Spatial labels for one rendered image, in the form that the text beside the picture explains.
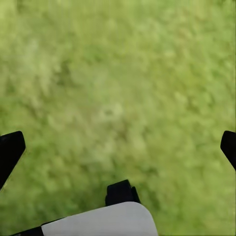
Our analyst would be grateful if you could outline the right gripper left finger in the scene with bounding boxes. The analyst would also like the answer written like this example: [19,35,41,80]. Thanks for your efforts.
[0,131,26,189]

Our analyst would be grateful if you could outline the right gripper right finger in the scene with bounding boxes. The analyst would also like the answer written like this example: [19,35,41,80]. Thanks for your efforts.
[220,131,236,170]

